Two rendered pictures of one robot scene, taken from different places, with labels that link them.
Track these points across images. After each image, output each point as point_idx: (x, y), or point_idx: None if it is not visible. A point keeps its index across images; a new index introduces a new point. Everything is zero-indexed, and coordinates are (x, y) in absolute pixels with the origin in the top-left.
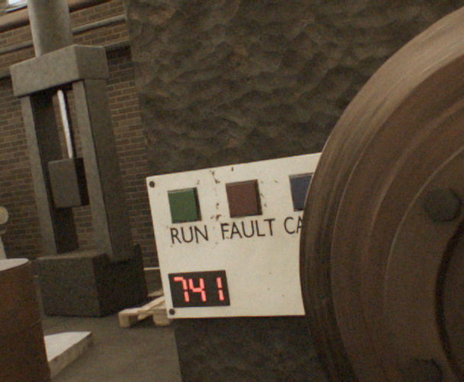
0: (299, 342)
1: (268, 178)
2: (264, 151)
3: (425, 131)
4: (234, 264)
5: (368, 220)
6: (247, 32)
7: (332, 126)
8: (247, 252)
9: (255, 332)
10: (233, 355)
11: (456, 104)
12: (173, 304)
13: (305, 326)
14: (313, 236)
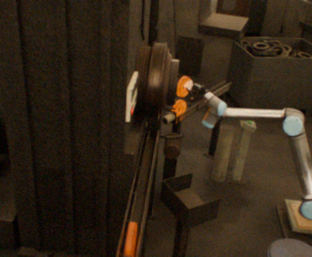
0: None
1: (135, 81)
2: (131, 76)
3: (169, 67)
4: (133, 102)
5: (166, 81)
6: (133, 50)
7: (134, 67)
8: (133, 98)
9: None
10: (127, 124)
11: (169, 62)
12: (130, 117)
13: None
14: (160, 86)
